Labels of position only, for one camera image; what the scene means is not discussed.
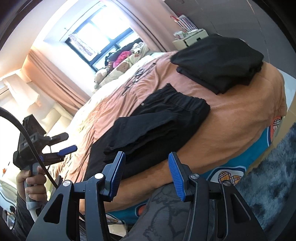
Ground black pants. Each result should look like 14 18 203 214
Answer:
84 84 210 180

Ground teddy bear print pillow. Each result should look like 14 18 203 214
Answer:
99 42 149 88

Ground hanging patterned garment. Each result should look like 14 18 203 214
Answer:
69 34 97 56

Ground white bedside cabinet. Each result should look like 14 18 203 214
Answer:
173 29 208 51

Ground pink clothing pile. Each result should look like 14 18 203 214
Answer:
113 51 131 68

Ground orange bed blanket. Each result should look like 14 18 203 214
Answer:
50 53 287 212

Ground black framed window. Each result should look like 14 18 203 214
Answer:
65 1 139 71

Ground left pink curtain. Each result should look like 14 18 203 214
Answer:
21 47 90 115

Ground grey fluffy rug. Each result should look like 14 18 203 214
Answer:
236 125 295 232

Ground person's left hand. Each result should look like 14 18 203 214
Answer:
16 166 47 202

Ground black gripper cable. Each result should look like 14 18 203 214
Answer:
0 106 86 223

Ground pink curtain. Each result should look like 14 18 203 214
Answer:
113 0 179 52
21 47 90 115

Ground cream padded headboard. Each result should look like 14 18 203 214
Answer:
39 103 73 135

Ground grey patterned trousers leg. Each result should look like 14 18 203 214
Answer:
122 183 190 241

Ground right pink curtain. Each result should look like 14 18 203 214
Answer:
113 0 179 52

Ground folded black garment right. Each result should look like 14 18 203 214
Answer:
171 34 264 95

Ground blue cartoon bed sheet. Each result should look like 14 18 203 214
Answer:
106 116 282 225

